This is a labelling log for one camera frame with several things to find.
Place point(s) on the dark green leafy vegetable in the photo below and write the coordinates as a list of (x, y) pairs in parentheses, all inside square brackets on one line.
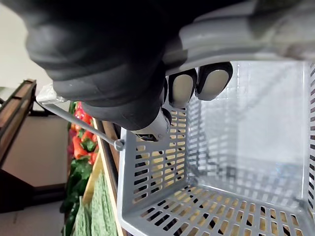
[(78, 177)]

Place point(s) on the dark wooden shelf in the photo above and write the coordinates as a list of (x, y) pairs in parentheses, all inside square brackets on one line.
[(14, 110)]

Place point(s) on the grey plastic shopping basket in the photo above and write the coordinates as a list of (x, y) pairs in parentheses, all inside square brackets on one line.
[(246, 147)]

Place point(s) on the red bell pepper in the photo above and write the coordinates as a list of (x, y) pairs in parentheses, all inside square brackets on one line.
[(79, 149), (89, 136), (85, 117)]

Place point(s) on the green bumpy bitter gourd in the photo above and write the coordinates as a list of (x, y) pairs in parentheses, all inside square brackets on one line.
[(80, 220), (101, 209)]

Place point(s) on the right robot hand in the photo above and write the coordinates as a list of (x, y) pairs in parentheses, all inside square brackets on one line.
[(98, 54)]

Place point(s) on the light wooden produce crate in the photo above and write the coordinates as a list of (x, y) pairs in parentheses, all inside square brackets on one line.
[(108, 157)]

